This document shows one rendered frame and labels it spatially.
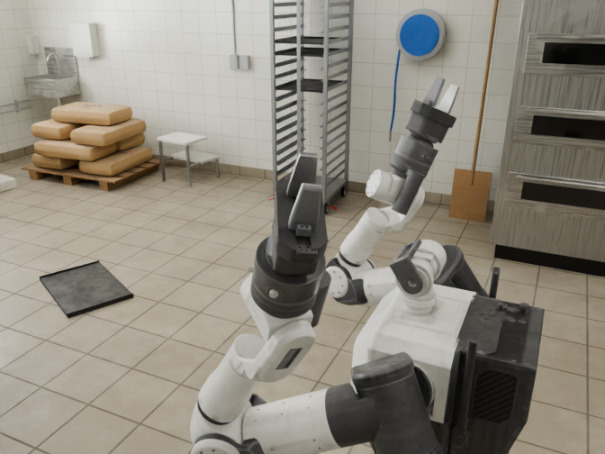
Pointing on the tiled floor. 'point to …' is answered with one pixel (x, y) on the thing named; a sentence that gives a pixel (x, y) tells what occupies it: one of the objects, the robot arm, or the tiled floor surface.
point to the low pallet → (71, 176)
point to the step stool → (186, 153)
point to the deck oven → (555, 140)
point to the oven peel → (458, 204)
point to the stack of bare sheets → (85, 288)
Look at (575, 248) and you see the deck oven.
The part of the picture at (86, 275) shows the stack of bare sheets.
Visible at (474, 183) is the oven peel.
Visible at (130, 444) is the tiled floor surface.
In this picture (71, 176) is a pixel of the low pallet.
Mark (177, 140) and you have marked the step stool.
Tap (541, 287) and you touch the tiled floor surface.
